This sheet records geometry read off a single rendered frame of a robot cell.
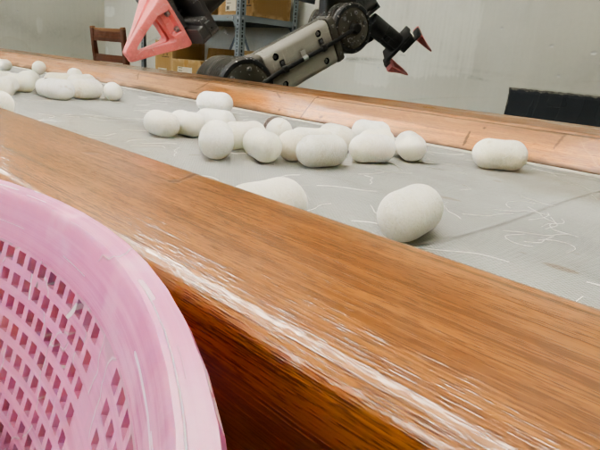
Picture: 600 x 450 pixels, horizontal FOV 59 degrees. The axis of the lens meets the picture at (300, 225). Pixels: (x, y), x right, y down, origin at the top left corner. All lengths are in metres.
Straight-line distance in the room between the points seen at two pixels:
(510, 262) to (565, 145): 0.25
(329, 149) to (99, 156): 0.16
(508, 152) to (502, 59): 2.22
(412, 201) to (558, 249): 0.06
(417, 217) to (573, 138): 0.27
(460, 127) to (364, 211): 0.25
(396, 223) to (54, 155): 0.12
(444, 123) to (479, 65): 2.16
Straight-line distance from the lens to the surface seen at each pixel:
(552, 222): 0.27
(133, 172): 0.17
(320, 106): 0.56
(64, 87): 0.61
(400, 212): 0.19
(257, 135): 0.32
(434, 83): 2.76
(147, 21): 0.69
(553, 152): 0.44
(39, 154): 0.20
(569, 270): 0.20
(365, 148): 0.34
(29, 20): 5.40
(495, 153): 0.37
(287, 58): 1.15
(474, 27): 2.67
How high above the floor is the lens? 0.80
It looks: 17 degrees down
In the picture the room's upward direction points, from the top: 5 degrees clockwise
